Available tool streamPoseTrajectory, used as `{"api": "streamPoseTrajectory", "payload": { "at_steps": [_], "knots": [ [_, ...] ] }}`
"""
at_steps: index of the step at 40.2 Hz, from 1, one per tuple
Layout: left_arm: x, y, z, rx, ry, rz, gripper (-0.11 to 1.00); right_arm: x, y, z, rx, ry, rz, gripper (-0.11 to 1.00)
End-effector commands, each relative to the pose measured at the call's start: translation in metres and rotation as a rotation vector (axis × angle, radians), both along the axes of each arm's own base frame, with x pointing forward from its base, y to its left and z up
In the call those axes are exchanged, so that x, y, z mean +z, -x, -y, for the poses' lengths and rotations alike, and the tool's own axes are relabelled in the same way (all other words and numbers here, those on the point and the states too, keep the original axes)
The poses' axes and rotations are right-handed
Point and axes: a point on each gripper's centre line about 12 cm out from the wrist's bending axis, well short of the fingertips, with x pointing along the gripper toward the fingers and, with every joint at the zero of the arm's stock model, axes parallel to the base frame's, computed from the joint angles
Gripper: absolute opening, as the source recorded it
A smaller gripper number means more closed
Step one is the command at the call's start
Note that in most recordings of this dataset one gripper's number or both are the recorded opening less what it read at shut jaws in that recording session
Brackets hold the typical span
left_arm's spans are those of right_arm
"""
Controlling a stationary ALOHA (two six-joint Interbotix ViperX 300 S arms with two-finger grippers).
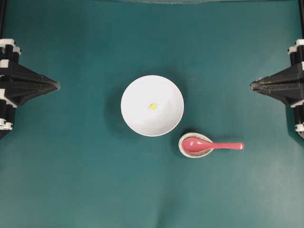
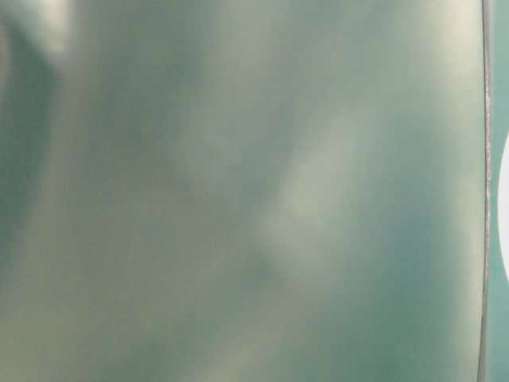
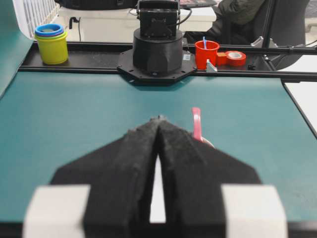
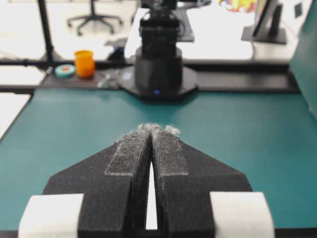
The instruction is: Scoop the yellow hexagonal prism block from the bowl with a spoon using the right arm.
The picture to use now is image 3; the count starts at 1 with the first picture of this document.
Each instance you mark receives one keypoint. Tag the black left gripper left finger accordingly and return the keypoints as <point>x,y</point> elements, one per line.
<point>121,178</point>

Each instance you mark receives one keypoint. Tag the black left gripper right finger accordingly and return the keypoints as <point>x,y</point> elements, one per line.
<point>192,173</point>

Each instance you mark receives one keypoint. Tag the red plastic spoon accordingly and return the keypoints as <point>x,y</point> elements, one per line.
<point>197,126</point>

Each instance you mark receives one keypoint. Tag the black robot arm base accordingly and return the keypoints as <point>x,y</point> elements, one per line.
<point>157,55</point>

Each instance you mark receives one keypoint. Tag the green table mat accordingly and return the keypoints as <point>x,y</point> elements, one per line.
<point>49,119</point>

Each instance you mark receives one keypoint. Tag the red plastic cup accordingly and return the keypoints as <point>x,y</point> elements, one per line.
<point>203,54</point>

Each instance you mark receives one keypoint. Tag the red tape roll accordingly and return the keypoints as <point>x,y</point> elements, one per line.
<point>231,58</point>

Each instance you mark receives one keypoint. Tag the blue stick in cup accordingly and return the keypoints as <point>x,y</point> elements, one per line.
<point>205,43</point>

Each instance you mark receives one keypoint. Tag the stacked colourful plastic cups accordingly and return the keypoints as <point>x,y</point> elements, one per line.
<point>51,39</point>

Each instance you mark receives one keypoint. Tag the seated person in dark clothes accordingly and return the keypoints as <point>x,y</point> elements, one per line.
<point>235,15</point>

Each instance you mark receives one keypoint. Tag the black office chair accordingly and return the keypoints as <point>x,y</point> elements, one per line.
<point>288,28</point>

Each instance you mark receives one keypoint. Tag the white slatted crate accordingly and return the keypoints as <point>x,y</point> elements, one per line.
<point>32,13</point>

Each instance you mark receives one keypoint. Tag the black aluminium frame rail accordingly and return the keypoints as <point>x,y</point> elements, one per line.
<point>110,58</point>

